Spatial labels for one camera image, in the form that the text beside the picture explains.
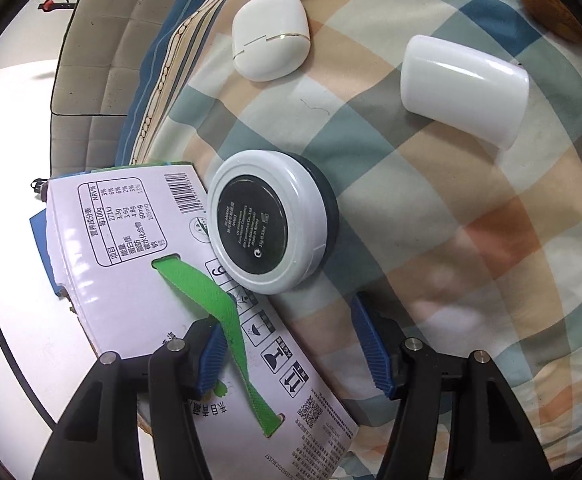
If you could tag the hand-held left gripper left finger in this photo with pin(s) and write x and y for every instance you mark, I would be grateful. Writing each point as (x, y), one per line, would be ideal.
(210, 360)

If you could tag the red and black tool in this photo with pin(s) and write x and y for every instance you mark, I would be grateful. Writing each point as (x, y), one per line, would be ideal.
(51, 4)

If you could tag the blue patterned bed sheet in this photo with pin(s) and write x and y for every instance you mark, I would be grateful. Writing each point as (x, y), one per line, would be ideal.
(171, 65)

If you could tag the plaid blanket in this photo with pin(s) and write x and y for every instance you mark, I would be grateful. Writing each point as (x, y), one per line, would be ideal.
(421, 210)

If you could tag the round white cosmetic compact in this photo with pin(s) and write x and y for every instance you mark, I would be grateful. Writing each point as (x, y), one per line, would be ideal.
(266, 222)

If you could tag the beige padded chair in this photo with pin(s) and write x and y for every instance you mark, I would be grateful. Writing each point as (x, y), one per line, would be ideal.
(101, 55)

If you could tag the white rectangular container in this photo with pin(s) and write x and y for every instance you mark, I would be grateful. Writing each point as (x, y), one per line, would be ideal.
(463, 87)

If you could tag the white earbud case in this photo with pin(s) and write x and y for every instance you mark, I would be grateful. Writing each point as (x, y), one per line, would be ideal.
(270, 35)

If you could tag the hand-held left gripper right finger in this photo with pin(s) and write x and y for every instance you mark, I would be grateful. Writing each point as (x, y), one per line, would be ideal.
(371, 340)

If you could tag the brown round object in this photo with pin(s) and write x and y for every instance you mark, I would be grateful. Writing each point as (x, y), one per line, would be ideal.
(551, 10)

